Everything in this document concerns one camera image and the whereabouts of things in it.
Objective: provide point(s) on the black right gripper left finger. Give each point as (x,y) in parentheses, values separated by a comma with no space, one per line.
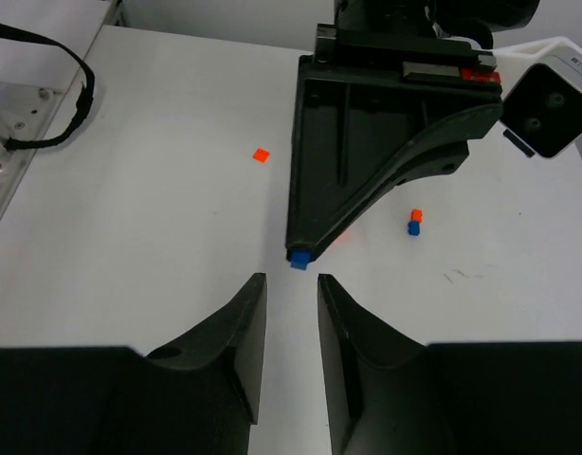
(197,394)

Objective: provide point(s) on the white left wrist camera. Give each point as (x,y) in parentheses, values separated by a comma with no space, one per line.
(542,95)

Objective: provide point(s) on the small blue lego plate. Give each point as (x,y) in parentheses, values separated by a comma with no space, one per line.
(414,228)

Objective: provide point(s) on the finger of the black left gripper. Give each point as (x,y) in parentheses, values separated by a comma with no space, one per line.
(297,228)
(414,156)

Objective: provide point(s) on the small orange lego piece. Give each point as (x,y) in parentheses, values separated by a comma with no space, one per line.
(417,216)

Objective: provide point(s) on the small blue lego brick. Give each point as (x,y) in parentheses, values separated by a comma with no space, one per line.
(300,259)

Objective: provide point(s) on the small orange lego brick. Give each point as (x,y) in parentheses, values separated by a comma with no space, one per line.
(261,155)

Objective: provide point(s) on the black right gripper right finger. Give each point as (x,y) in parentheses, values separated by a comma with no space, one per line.
(388,394)

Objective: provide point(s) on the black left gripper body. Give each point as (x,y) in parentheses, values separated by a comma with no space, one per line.
(443,45)

